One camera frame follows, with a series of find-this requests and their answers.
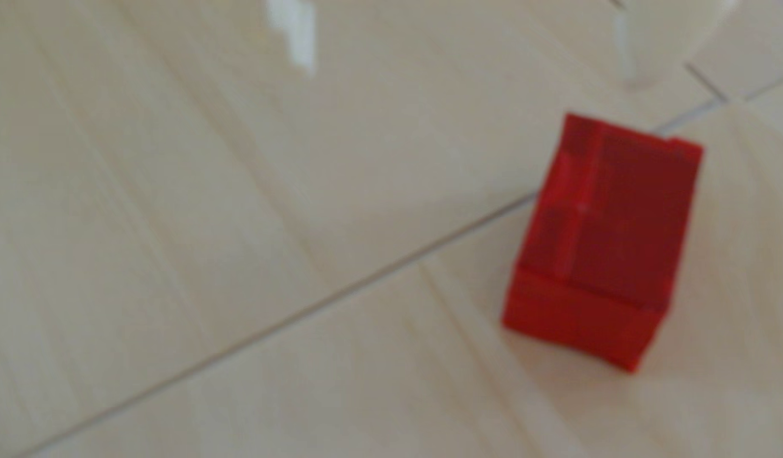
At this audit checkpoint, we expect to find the red block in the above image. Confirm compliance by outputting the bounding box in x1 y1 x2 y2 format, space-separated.
501 112 705 374

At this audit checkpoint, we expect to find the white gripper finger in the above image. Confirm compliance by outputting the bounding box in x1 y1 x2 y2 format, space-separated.
611 0 740 89
239 0 318 78

